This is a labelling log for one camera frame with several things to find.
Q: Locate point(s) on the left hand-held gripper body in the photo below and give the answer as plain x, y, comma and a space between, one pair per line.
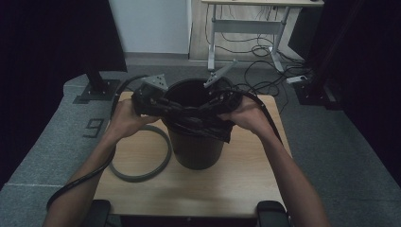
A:
146, 99

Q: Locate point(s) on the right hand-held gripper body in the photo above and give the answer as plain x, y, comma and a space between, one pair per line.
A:
230, 97

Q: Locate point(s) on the dark ribbed trash bin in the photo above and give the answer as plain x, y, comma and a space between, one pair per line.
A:
195, 154

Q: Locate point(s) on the person's right hand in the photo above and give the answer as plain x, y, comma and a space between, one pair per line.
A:
252, 118

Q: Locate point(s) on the person's left hand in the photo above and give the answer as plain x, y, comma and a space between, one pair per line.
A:
124, 119

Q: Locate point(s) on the black stand base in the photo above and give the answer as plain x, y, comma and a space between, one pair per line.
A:
97, 88

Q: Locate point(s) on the white power strip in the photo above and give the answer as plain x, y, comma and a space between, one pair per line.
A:
296, 79

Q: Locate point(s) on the white-legged wooden desk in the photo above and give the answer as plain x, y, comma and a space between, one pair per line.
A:
246, 26

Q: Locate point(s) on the white panel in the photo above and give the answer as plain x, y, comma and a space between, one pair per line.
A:
151, 25

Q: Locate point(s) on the dark stand base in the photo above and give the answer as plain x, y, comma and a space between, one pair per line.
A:
315, 94

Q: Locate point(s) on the dark curtain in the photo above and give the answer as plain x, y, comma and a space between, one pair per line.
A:
47, 63
362, 63

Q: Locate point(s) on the black chair armrest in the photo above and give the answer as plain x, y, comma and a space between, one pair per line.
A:
271, 214
99, 214

